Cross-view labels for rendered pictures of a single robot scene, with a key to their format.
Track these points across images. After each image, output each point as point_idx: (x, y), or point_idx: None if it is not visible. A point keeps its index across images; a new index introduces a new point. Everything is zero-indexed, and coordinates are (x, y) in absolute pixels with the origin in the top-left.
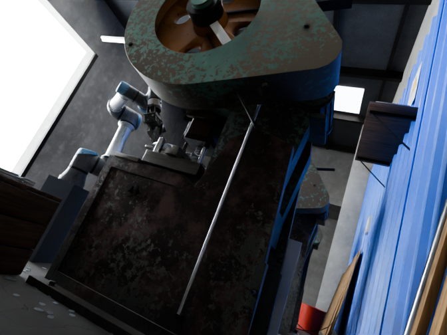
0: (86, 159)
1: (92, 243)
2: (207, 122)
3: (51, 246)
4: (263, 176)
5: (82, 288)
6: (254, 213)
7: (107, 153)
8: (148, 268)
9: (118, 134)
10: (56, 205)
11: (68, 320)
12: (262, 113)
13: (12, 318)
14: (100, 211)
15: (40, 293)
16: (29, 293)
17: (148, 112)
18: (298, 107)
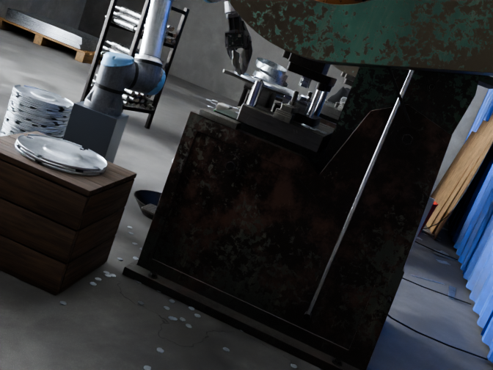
0: (122, 73)
1: (190, 230)
2: None
3: None
4: (409, 172)
5: (188, 279)
6: (395, 216)
7: (144, 52)
8: (266, 265)
9: (156, 16)
10: (132, 183)
11: (202, 324)
12: None
13: (172, 340)
14: (193, 191)
15: (148, 289)
16: (143, 294)
17: (229, 28)
18: None
